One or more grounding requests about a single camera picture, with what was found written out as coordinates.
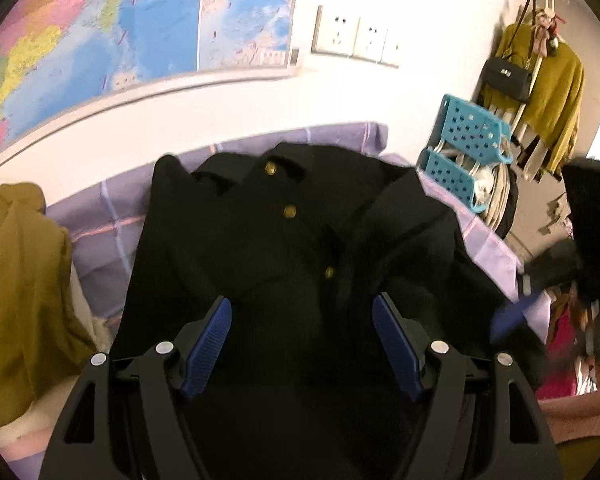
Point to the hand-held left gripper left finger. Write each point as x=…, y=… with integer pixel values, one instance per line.
x=207, y=355

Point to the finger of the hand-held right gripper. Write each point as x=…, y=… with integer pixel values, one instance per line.
x=510, y=320

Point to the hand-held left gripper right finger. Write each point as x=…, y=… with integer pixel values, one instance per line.
x=397, y=350

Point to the black jacket with gold buttons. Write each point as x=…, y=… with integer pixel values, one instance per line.
x=290, y=260

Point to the magenta cloth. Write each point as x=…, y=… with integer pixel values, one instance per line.
x=560, y=360

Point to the cream pleated skirt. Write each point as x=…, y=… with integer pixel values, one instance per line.
x=532, y=150

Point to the mustard hanging sweater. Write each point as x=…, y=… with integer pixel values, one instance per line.
x=555, y=95

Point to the teal plastic storage rack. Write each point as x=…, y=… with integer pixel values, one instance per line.
x=467, y=125

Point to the black handbag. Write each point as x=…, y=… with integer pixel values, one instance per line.
x=505, y=77

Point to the purple plaid bed sheet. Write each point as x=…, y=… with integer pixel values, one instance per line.
x=100, y=220

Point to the mustard yellow cloth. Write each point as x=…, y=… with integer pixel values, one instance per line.
x=20, y=285

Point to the white coat rack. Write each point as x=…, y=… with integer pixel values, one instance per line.
x=554, y=2

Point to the white wall data outlet plate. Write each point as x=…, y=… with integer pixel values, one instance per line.
x=392, y=47

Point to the white wall power socket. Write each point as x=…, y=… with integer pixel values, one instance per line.
x=371, y=39
x=334, y=30

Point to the colourful wall map poster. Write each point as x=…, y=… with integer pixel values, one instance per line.
x=155, y=20

